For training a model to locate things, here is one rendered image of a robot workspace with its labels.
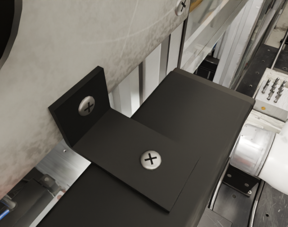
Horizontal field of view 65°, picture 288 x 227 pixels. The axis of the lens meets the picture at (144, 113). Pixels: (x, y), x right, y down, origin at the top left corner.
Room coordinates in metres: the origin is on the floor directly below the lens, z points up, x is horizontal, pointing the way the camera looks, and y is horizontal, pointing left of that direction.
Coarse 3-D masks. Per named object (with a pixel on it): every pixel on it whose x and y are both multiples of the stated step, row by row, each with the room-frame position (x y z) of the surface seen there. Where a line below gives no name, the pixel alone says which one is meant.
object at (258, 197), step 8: (280, 48) 0.85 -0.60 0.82; (272, 64) 0.74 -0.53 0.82; (280, 72) 0.71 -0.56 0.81; (224, 168) 0.28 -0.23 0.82; (232, 168) 0.29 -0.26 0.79; (224, 176) 0.26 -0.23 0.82; (232, 176) 0.29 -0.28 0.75; (240, 176) 0.28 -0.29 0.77; (248, 176) 0.27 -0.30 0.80; (256, 176) 0.26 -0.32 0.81; (232, 184) 0.28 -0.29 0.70; (240, 184) 0.27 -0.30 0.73; (248, 184) 0.26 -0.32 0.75; (264, 184) 0.24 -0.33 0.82; (240, 192) 0.26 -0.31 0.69; (248, 192) 0.26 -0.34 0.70; (256, 192) 0.21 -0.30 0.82; (256, 200) 0.19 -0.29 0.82
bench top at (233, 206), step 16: (272, 48) 1.05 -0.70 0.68; (256, 64) 0.91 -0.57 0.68; (256, 80) 0.80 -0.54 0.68; (224, 192) 0.26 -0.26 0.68; (272, 192) 0.26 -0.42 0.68; (224, 208) 0.21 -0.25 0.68; (240, 208) 0.21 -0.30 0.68; (272, 208) 0.21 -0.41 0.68; (240, 224) 0.17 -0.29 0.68; (256, 224) 0.17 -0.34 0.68; (272, 224) 0.17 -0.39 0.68
